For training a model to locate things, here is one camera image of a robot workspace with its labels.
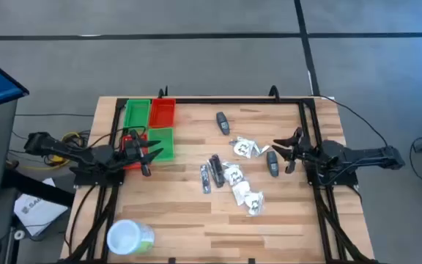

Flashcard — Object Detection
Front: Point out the yellow cable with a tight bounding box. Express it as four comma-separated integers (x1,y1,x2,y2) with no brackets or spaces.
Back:
22,131,84,172

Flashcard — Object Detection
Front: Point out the white paper sheet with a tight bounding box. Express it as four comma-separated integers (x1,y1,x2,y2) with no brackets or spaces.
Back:
12,177,69,238

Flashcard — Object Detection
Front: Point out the red plastic basket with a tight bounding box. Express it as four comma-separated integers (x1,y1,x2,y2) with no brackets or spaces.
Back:
121,133,149,171
148,98,177,129

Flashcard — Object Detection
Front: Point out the black cable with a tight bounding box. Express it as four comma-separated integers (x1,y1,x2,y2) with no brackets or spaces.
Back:
319,95,390,148

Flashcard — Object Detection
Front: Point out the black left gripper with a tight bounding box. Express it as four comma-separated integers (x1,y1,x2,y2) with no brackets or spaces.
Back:
120,128,165,178

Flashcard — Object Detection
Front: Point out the dark grey toiletry packet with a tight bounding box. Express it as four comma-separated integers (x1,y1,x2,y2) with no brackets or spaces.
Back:
215,111,231,136
266,150,280,178

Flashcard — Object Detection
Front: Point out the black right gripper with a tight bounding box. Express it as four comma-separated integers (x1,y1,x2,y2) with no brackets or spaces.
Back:
271,126,321,175

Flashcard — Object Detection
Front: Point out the clear vanity pack bag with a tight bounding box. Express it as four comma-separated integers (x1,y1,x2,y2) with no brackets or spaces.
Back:
231,180,252,206
229,136,270,159
222,163,247,186
243,190,265,216

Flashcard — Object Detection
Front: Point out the black aluminium table frame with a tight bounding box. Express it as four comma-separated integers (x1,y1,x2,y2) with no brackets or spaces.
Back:
62,95,379,264

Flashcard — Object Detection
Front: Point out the green plastic basket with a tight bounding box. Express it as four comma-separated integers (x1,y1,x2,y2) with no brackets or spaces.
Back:
147,127,176,163
122,98,152,130

